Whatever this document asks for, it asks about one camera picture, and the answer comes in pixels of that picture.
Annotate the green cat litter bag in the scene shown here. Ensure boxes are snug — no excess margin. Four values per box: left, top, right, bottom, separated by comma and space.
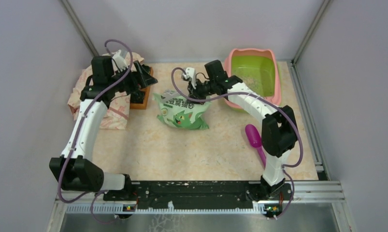
153, 93, 211, 130

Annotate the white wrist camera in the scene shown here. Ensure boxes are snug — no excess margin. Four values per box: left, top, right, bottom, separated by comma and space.
112, 49, 128, 72
181, 67, 197, 89

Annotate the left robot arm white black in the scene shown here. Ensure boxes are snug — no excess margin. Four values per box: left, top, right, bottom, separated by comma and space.
49, 56, 158, 200

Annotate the white slotted cable duct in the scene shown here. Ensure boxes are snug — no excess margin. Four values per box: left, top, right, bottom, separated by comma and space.
67, 203, 267, 215

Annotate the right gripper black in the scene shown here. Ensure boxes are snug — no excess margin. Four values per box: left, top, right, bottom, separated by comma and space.
186, 77, 216, 105

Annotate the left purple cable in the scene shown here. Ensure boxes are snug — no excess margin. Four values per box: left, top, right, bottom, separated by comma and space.
57, 39, 134, 224

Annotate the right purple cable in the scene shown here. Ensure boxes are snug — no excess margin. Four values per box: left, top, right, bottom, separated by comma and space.
171, 66, 304, 221

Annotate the magenta plastic litter scoop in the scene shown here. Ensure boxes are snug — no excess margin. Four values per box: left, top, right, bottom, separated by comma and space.
245, 124, 266, 168

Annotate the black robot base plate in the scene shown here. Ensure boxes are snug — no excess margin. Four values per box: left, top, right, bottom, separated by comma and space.
103, 181, 292, 211

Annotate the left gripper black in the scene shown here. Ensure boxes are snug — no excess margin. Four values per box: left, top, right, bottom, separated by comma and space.
109, 60, 158, 94

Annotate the purple cable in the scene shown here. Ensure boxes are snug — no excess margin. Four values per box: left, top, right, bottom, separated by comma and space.
57, 39, 134, 224
171, 66, 304, 221

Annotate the pink and green litter box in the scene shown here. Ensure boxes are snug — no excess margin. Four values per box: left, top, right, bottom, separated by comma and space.
223, 48, 282, 105

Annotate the pink patterned crumpled cloth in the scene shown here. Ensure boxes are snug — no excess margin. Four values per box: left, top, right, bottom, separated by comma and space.
68, 51, 144, 130

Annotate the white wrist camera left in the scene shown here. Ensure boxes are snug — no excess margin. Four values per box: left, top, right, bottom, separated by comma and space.
112, 49, 128, 72

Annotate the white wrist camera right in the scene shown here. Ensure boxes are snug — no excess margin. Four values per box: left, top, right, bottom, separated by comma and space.
181, 67, 197, 89

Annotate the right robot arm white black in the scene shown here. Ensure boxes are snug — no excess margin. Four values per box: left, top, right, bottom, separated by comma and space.
181, 60, 298, 199

